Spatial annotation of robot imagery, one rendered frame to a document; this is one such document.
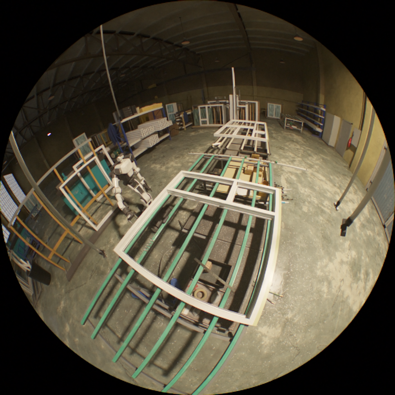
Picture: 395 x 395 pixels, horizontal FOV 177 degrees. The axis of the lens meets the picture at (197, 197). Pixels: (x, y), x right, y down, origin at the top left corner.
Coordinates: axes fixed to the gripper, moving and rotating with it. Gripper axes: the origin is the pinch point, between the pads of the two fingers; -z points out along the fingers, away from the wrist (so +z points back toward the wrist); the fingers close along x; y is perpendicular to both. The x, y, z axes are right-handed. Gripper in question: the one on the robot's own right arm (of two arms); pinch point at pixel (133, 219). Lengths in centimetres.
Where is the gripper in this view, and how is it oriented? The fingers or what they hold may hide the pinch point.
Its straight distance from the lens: 164.4
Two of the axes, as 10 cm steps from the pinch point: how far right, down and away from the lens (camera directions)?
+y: -0.7, 3.3, 9.4
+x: 6.3, -7.2, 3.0
